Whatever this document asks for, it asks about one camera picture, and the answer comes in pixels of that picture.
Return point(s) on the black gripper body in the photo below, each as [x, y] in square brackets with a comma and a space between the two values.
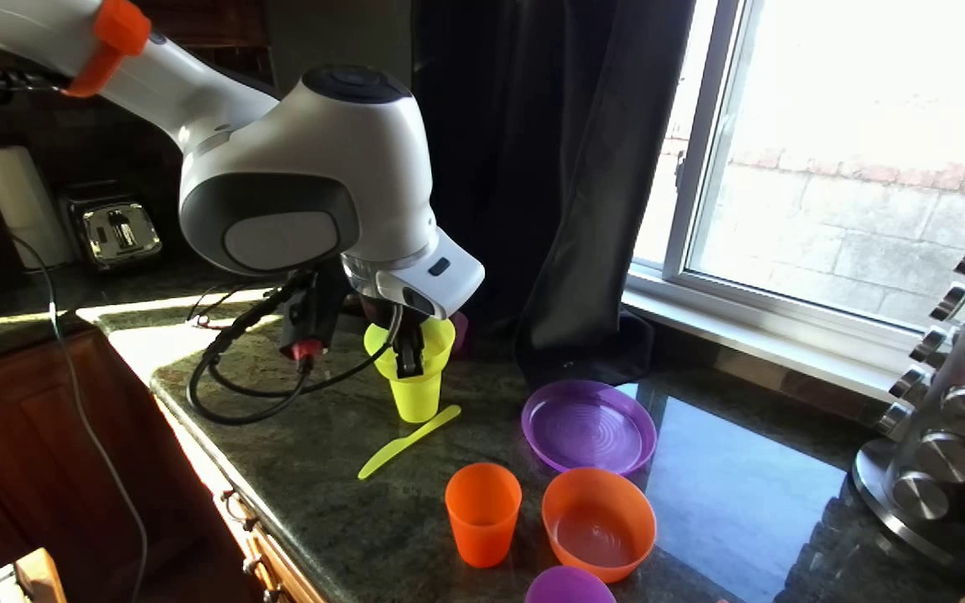
[387, 305]

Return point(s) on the purple plastic cup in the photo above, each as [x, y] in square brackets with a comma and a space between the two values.
[569, 589]

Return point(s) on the brown wooden cabinet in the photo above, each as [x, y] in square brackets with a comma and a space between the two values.
[58, 471]

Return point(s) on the yellow plastic cup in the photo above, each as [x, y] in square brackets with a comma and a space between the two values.
[416, 398]

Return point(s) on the purple plastic plate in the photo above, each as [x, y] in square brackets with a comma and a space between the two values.
[588, 428]

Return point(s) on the orange plastic bowl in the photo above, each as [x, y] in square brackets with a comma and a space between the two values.
[599, 525]

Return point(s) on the chrome toaster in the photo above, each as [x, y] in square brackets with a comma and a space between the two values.
[117, 232]

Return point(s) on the yellow-green cup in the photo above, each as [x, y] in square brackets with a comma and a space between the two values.
[436, 341]

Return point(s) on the black curtain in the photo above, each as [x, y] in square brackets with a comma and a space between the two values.
[550, 170]

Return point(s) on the yellow plastic knife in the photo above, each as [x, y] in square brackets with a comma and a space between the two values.
[404, 447]

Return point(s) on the white paper towel roll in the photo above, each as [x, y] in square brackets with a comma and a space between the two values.
[19, 204]

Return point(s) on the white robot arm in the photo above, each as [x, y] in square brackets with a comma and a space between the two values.
[303, 170]

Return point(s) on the orange plastic cup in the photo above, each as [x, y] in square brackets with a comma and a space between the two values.
[485, 515]

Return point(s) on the metal spice jar rack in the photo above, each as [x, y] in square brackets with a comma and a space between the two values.
[952, 422]

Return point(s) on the white window frame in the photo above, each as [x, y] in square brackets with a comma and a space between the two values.
[797, 201]

